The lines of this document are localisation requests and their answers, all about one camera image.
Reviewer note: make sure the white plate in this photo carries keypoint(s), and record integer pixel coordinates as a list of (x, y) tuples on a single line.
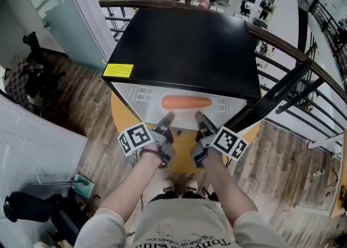
[(184, 113)]

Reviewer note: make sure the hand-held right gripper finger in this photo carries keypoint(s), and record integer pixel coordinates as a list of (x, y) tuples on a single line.
[(204, 125)]

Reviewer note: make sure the person's printed beige shirt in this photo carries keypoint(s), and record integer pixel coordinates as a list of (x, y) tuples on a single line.
[(184, 222)]

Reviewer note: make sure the person's black shorts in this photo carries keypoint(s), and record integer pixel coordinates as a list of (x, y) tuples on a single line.
[(173, 196)]

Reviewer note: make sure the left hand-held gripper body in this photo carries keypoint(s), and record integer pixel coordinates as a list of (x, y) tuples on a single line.
[(135, 138)]

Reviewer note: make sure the person's left forearm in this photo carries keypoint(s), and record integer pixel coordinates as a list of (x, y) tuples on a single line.
[(130, 187)]

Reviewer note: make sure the green dustpan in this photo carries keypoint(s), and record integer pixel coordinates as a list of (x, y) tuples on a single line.
[(85, 186)]

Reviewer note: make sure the orange sausage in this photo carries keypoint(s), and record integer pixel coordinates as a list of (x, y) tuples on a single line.
[(187, 102)]

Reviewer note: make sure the black chair with clothes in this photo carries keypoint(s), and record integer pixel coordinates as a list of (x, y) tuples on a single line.
[(38, 65)]

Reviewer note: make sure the black mini fridge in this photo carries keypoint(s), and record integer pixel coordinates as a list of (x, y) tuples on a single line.
[(184, 49)]

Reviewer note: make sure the black office chair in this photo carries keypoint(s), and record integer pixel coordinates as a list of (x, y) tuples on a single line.
[(29, 206)]

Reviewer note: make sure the clear bottle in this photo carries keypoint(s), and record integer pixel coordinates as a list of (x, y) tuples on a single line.
[(319, 173)]

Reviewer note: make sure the person's white shoe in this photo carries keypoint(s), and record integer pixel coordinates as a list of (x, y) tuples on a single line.
[(168, 186), (191, 185)]

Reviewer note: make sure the person's right white shoe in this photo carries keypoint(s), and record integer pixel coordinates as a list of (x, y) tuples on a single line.
[(191, 185)]

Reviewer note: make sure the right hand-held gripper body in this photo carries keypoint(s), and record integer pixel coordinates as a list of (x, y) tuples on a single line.
[(229, 144)]

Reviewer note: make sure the black phone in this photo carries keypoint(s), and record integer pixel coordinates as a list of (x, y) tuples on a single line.
[(343, 192)]

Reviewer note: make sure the round wooden table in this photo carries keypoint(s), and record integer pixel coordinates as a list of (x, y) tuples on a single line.
[(183, 156)]

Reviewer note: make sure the frosted glass door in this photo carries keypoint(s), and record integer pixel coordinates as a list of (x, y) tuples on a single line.
[(67, 19)]

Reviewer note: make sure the wooden handrail with black bars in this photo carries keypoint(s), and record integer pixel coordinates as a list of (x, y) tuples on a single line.
[(282, 42)]

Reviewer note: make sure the person's right forearm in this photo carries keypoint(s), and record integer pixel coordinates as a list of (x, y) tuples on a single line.
[(227, 190)]

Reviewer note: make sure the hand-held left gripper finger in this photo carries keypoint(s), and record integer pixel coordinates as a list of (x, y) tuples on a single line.
[(165, 122)]

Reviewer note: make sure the person's left white shoe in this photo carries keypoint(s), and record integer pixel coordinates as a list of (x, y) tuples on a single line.
[(168, 186)]

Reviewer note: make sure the wooden desk with white frame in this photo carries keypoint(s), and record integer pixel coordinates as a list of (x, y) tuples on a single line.
[(339, 184)]

